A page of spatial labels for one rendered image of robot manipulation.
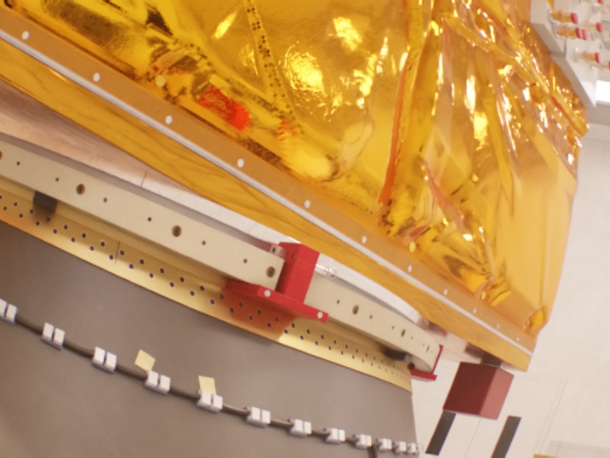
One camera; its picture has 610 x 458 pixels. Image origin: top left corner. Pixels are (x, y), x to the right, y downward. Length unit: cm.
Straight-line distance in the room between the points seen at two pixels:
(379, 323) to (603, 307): 762
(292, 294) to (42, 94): 49
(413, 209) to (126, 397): 67
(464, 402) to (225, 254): 112
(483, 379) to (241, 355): 105
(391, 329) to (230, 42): 55
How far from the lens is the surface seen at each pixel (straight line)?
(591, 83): 246
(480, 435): 916
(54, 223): 122
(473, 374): 222
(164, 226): 120
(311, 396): 134
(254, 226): 131
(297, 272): 128
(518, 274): 200
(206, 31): 118
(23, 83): 105
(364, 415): 145
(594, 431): 870
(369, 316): 141
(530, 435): 891
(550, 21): 218
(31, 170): 119
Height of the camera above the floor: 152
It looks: 11 degrees up
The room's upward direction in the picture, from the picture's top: 18 degrees clockwise
